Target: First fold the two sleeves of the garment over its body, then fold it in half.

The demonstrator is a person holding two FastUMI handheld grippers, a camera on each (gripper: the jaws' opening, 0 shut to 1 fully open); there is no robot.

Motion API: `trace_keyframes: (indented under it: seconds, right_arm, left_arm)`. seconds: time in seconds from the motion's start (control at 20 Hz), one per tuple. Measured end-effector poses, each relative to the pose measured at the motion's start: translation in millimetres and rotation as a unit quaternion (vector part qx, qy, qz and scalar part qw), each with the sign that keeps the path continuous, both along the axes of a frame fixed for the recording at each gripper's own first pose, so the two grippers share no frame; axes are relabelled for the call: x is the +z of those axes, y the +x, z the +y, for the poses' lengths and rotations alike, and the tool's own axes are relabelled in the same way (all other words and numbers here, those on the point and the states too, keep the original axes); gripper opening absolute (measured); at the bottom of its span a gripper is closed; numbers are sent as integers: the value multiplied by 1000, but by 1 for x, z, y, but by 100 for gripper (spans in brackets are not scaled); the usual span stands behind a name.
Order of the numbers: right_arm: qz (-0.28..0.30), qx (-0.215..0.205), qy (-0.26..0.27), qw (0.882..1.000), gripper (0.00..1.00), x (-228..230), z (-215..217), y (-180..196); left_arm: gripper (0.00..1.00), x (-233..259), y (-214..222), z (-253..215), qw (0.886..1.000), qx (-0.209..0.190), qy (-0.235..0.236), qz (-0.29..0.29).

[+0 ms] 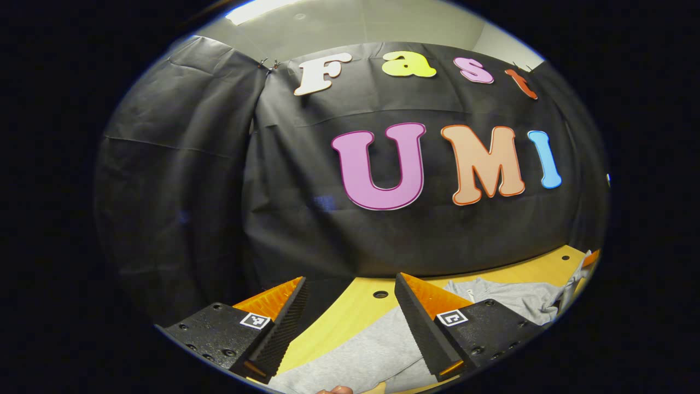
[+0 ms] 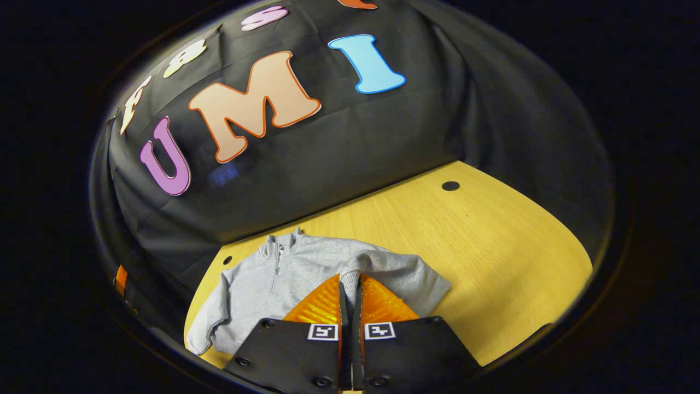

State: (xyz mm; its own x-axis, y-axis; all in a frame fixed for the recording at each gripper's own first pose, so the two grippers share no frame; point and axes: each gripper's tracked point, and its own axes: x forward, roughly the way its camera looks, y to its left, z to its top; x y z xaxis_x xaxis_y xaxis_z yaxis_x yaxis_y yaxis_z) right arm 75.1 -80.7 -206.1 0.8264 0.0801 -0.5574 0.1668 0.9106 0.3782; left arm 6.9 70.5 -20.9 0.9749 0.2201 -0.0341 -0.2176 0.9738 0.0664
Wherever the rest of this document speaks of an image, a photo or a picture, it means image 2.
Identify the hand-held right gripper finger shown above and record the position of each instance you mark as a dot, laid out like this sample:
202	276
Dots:
356	317
344	314

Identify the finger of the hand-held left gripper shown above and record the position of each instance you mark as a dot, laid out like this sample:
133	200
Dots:
121	280

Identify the grey zip-neck sweatshirt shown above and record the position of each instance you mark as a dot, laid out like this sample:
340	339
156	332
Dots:
306	273

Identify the black backdrop cloth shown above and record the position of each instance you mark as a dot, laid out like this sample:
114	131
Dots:
355	142

